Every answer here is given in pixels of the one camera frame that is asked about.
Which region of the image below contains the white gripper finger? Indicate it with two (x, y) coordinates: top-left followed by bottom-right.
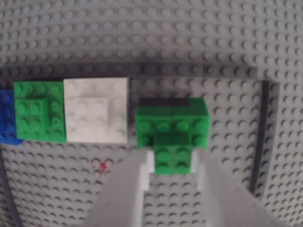
(87, 151), (156, 227)
(191, 151), (285, 227)

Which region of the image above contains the green Lego cube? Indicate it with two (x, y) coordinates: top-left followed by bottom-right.
(134, 96), (211, 175)
(13, 81), (67, 143)

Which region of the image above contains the white Lego cube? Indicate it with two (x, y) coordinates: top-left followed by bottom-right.
(63, 77), (130, 144)

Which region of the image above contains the blue Lego cube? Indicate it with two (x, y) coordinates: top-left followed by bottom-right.
(0, 89), (24, 145)

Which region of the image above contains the dark grey brick strip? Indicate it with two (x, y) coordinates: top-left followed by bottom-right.
(0, 61), (258, 82)
(248, 80), (280, 193)

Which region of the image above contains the grey Lego baseplate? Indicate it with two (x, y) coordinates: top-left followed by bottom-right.
(0, 0), (303, 227)

